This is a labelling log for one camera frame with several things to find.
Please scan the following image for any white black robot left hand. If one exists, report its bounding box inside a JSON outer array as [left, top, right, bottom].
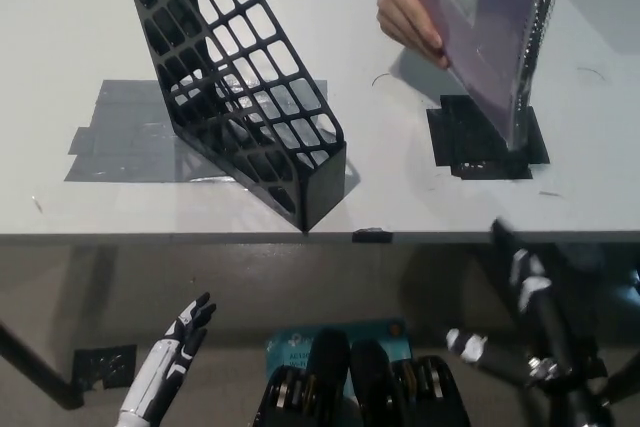
[[115, 291, 218, 427]]

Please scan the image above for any person's bare hand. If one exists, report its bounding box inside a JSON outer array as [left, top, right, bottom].
[[375, 0, 454, 71]]

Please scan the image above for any purple spiral notebook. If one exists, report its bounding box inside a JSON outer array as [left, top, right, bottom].
[[403, 0, 562, 152]]

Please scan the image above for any black lattice magazine stand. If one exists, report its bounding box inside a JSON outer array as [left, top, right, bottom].
[[117, 0, 348, 234]]

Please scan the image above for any black floor tape patch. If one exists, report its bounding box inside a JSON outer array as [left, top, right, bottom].
[[72, 344, 139, 391]]

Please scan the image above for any black table leg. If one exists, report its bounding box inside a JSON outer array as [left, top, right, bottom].
[[597, 356, 640, 411], [0, 319, 84, 409]]

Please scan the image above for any black square tape patch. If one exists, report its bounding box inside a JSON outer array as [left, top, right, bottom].
[[426, 94, 551, 182]]

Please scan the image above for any grey tape patch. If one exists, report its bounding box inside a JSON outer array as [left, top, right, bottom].
[[63, 78, 331, 184]]

